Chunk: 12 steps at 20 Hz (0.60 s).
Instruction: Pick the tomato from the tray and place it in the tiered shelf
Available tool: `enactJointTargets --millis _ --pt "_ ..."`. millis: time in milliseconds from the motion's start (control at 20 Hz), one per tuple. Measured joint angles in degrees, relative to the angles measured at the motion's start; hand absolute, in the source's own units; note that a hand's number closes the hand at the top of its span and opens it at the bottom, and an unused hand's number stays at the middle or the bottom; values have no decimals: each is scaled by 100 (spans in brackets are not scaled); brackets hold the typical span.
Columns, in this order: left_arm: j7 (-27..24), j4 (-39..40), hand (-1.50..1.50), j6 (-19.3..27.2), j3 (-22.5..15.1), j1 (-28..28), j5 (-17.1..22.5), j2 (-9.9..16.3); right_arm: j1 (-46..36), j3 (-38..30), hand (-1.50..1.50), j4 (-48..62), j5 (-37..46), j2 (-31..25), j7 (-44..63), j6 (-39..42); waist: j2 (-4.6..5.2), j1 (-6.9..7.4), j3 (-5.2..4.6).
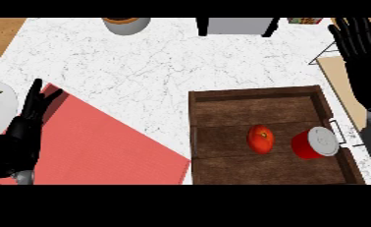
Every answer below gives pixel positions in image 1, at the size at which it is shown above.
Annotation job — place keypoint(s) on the colourful printed box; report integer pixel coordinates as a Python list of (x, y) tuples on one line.
[(303, 20)]

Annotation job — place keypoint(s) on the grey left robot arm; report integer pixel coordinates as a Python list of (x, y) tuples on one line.
[(25, 178)]

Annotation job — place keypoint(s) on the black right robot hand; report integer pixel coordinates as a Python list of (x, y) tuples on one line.
[(356, 54)]

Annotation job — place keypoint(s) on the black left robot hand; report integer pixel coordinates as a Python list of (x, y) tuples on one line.
[(26, 132)]

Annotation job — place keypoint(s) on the red can with pale lid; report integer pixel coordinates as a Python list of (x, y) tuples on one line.
[(309, 145)]

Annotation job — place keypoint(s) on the red placemat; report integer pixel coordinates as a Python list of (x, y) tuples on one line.
[(96, 145)]

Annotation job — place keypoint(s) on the dark brown wooden tray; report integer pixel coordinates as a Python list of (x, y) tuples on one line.
[(227, 132)]

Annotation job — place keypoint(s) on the red tomato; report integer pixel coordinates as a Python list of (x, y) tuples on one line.
[(261, 139)]

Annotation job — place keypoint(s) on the grey round pot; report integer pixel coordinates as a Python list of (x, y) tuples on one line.
[(127, 28)]

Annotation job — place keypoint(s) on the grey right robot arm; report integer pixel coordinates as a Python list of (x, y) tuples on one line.
[(368, 126)]

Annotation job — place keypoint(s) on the grey appliance with black legs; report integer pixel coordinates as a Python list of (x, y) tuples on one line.
[(236, 25)]

